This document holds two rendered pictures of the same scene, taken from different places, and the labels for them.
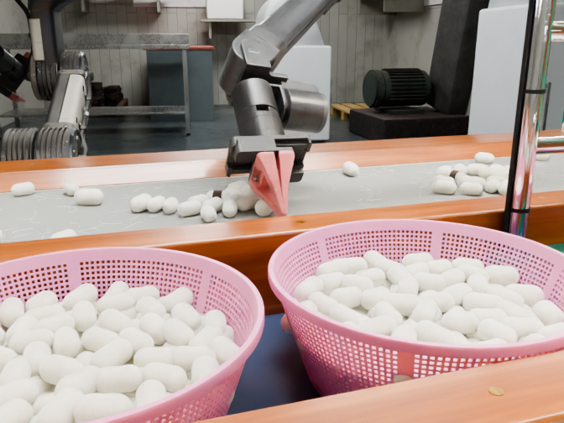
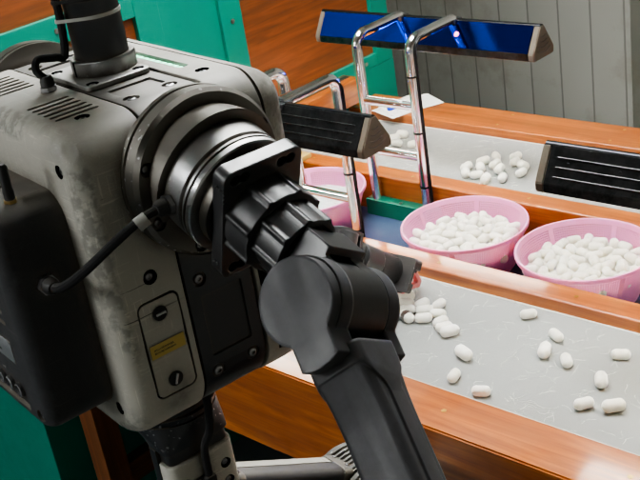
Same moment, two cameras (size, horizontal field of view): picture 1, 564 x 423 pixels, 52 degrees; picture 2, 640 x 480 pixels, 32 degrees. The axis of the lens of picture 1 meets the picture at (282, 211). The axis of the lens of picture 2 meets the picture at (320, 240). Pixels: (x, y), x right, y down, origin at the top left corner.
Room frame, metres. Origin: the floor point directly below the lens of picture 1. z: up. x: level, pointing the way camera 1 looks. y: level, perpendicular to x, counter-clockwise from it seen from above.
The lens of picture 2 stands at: (1.64, 1.59, 1.75)
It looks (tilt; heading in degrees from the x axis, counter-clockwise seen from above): 25 degrees down; 244
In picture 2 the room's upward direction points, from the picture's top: 9 degrees counter-clockwise
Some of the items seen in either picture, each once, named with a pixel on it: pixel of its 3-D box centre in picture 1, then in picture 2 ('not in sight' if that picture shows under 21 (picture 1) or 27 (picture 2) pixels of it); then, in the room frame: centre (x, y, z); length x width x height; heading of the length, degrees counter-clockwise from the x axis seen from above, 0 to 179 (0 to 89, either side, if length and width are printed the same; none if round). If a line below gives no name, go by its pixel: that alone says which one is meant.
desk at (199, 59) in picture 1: (181, 80); not in sight; (7.72, 1.31, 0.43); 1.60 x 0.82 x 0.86; 8
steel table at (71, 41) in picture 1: (96, 84); not in sight; (6.08, 1.92, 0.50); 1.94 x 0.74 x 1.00; 98
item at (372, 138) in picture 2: not in sight; (253, 114); (0.80, -0.29, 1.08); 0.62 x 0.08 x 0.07; 108
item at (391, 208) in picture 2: not in sight; (414, 116); (0.34, -0.43, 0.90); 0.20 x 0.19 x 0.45; 108
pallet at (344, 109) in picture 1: (376, 113); not in sight; (7.15, -1.17, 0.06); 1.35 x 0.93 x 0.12; 8
